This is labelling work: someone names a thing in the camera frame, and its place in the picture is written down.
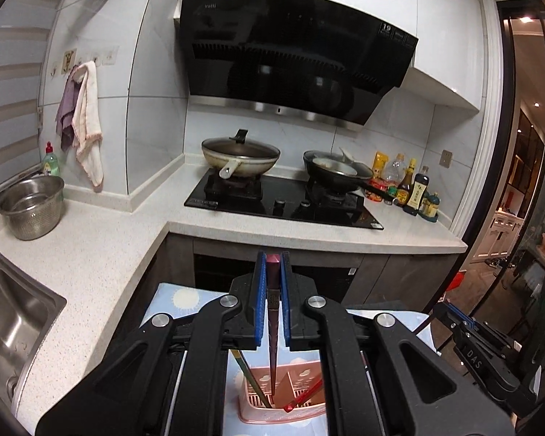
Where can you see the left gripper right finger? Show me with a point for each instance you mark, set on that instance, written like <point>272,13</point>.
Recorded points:
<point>301,332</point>

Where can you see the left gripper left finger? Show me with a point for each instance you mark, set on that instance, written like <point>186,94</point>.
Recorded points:
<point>246,328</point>

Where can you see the green chopstick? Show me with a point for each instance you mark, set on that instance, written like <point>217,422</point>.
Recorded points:
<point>249,376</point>

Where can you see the dark red chopstick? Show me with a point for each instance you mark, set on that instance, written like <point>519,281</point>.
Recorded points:
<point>273,300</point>

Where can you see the steel kitchen sink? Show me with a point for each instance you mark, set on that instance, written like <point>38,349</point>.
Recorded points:
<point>27,312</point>

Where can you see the pink perforated utensil holder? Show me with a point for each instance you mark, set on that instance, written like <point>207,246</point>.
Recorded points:
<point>291,380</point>

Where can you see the light blue patterned tablecloth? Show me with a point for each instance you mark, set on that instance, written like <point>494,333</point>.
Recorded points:
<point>181,301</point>

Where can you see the black gas stove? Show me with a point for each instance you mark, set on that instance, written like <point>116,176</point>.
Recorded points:
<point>275,197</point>

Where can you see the red instant noodle cup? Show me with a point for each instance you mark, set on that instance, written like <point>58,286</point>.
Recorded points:
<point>377,191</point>

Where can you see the small green-lid jar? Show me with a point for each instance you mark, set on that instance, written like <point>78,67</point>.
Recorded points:
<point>429,207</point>

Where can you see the brown sauce bottle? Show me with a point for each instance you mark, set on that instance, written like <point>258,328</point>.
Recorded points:
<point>404,188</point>

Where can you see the beige pan with lid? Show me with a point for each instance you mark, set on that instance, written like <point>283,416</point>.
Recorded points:
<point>238,156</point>

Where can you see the clear plastic bottle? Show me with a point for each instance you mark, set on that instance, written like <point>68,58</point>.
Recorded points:
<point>394,172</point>

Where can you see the dark soy sauce bottle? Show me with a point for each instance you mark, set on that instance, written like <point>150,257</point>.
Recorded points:
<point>418,190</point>

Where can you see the yellow seasoning bag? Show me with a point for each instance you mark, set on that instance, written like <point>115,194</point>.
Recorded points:
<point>379,163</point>

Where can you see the steel colander bowl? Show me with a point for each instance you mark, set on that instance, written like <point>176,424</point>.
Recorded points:
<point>33,207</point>

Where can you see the pink hanging towel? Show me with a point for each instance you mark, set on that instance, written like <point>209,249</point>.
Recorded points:
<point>86,124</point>

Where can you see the green dish soap bottle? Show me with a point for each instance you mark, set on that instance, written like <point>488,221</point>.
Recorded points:
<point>50,162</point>

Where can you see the purple hanging cloth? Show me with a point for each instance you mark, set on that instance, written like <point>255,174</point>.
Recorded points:
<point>65,111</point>

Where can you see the black range hood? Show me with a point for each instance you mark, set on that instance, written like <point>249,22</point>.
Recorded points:
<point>316,59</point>

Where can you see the black wok with handle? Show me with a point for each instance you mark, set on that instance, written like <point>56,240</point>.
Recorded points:
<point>336,173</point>

